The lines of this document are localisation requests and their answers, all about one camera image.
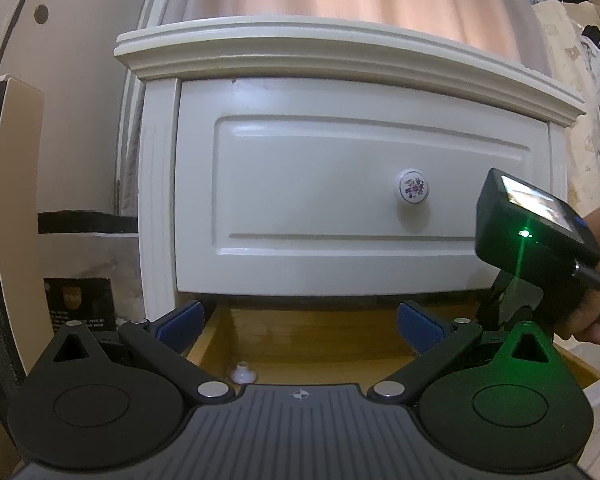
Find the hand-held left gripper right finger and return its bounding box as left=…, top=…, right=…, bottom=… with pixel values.
left=367, top=301, right=563, bottom=404

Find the floral ceramic drawer knob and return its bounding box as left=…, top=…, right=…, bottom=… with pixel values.
left=394, top=168, right=430, bottom=206

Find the wooden drawer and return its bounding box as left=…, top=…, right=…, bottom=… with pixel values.
left=187, top=296, right=600, bottom=406

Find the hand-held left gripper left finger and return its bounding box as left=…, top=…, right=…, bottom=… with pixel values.
left=32, top=301, right=236, bottom=406

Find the small black printed box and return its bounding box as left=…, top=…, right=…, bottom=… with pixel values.
left=44, top=276, right=116, bottom=333

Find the white nightstand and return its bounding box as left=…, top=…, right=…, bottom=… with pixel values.
left=114, top=15, right=600, bottom=406

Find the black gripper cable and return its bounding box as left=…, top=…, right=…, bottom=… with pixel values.
left=572, top=259, right=600, bottom=298

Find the beige patterned cloth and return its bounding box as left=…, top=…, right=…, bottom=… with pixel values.
left=530, top=0, right=600, bottom=221

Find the black shelf board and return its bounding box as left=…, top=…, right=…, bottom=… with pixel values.
left=37, top=211, right=140, bottom=235

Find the small white plastic piece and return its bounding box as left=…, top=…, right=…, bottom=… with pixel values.
left=230, top=361, right=257, bottom=385

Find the person's right hand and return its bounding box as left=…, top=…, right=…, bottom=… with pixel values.
left=567, top=200, right=600, bottom=353

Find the closed white panel drawer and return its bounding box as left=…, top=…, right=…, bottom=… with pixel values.
left=175, top=77, right=553, bottom=297

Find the tall black and beige box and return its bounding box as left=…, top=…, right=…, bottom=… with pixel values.
left=0, top=75, right=46, bottom=480

